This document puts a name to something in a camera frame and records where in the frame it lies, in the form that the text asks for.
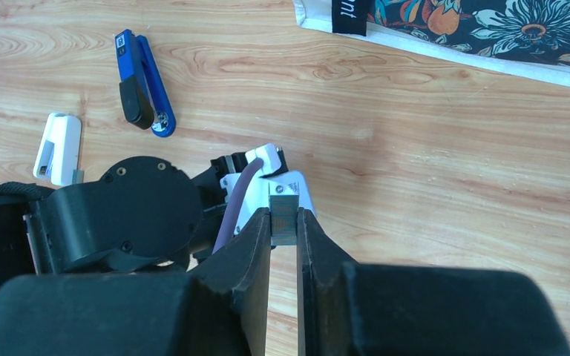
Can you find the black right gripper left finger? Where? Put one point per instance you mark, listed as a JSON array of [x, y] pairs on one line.
[[229, 305]]

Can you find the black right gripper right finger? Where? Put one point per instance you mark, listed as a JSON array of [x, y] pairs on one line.
[[328, 317]]

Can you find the grey staple strip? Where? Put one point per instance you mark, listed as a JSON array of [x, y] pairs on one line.
[[283, 219]]

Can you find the blue stapler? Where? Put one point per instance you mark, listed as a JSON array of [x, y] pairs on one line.
[[143, 96]]

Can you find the white stapler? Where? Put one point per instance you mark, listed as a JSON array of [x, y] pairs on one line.
[[57, 159]]

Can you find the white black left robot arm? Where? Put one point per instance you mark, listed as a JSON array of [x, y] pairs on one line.
[[142, 214]]

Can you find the beige floral tote bag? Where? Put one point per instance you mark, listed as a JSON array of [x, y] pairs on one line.
[[526, 38]]

